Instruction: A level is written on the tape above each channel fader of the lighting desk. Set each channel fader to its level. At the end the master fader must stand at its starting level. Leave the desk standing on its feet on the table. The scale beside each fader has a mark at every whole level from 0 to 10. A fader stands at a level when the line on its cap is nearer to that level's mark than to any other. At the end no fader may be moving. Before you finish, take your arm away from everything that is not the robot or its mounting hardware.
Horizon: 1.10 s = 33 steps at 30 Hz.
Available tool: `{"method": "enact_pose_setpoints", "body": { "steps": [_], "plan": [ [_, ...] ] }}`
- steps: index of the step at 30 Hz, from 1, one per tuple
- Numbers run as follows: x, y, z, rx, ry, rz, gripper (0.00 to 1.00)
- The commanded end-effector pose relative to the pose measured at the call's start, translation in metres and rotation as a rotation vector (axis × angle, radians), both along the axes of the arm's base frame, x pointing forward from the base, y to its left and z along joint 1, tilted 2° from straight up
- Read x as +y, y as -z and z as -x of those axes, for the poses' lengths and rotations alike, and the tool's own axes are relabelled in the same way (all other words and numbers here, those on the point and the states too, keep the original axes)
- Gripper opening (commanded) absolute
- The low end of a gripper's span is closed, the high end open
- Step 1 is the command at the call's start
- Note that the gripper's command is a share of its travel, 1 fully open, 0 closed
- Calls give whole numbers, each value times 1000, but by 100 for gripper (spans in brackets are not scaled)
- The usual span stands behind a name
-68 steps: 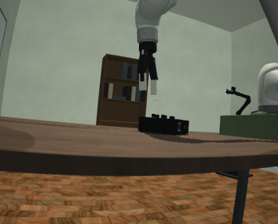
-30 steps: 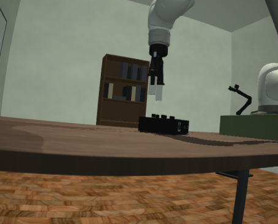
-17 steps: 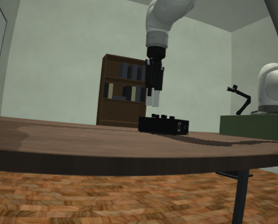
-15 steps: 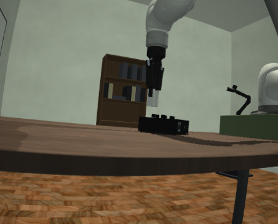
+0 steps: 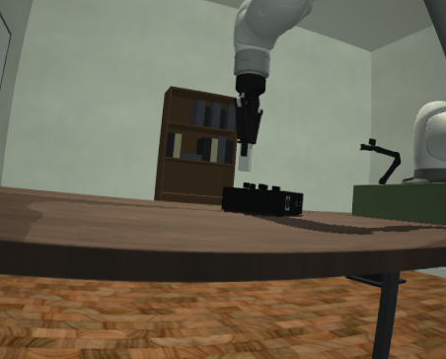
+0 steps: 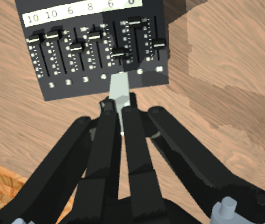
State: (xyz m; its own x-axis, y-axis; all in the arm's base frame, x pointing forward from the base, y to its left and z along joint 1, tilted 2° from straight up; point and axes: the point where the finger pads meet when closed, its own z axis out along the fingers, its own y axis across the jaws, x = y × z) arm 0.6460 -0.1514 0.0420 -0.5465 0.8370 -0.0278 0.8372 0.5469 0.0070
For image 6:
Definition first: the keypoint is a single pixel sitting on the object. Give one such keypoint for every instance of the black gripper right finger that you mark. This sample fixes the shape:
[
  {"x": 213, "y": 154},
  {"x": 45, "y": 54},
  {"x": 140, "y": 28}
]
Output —
[{"x": 224, "y": 197}]

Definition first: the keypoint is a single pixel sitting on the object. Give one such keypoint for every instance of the black lighting desk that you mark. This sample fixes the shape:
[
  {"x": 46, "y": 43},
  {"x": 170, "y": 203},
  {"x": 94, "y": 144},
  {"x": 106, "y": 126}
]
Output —
[{"x": 135, "y": 26}]

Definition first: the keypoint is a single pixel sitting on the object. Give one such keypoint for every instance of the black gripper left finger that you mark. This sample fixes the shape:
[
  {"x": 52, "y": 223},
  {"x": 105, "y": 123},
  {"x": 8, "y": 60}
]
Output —
[{"x": 45, "y": 194}]

